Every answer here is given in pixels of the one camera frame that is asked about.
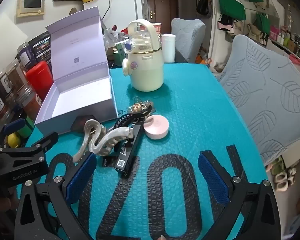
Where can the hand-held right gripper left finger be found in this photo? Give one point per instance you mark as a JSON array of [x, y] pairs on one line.
[[81, 175]]

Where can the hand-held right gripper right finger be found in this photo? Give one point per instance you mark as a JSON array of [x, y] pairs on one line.
[[212, 175]]

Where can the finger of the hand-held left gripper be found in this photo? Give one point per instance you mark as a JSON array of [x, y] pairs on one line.
[[15, 125], [48, 138]]

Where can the brown square hair claw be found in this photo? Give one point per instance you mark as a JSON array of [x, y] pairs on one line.
[[78, 125]]

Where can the beige wavy hair claw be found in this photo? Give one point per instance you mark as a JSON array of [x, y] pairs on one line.
[[117, 133]]

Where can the black long cosmetic box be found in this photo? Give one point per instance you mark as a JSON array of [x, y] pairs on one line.
[[132, 152]]

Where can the black toothed hair clip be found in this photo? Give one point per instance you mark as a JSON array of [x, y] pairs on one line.
[[125, 120]]

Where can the pink round case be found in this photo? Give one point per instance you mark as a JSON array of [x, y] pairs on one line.
[[156, 126]]

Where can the white gift box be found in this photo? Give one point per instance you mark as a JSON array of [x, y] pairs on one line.
[[77, 55]]

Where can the gold decorated hair clip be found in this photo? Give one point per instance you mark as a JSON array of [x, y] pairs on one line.
[[138, 107]]

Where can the person's left hand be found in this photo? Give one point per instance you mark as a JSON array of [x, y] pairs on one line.
[[2, 202]]

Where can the green jar with black lid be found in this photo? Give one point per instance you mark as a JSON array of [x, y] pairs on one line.
[[27, 128]]

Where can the yellow lemon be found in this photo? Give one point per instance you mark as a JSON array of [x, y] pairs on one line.
[[13, 140]]

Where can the red-brown powder jar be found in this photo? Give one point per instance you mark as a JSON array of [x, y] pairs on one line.
[[30, 102]]

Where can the dark brown labelled jar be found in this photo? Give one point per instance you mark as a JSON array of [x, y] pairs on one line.
[[6, 85]]

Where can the red canister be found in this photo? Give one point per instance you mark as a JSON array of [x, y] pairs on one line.
[[38, 80]]

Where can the brown spice jar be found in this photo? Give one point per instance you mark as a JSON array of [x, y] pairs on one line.
[[16, 71]]

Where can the teal bubble mailer mat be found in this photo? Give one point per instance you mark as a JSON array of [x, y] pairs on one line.
[[190, 110]]

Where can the beige slippers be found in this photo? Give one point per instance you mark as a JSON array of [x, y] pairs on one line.
[[283, 178]]

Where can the dark purple labelled jar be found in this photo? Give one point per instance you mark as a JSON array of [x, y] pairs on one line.
[[26, 55]]

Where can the black printed bag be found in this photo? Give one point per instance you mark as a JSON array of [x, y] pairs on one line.
[[41, 48]]

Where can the grey leaf-pattern chair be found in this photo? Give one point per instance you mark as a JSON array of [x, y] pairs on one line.
[[187, 40], [267, 92]]

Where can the green and white medicine box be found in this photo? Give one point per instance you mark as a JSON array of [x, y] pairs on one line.
[[120, 55]]

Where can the woven straw fan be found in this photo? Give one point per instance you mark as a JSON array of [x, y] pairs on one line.
[[73, 10]]

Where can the white paper cup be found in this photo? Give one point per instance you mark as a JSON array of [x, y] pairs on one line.
[[168, 47]]

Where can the white refrigerator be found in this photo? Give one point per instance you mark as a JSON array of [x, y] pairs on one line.
[[125, 7]]

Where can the pink paper cup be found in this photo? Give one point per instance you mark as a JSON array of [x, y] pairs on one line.
[[157, 28]]

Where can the green tote bag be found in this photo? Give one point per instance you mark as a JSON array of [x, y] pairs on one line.
[[231, 8]]

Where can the dark hanging bag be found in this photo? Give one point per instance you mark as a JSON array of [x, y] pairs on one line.
[[203, 3]]

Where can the brown wooden door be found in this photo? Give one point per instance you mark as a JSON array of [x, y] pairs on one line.
[[162, 7]]

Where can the beige wall intercom panel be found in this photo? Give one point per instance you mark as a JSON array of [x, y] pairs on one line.
[[30, 5]]

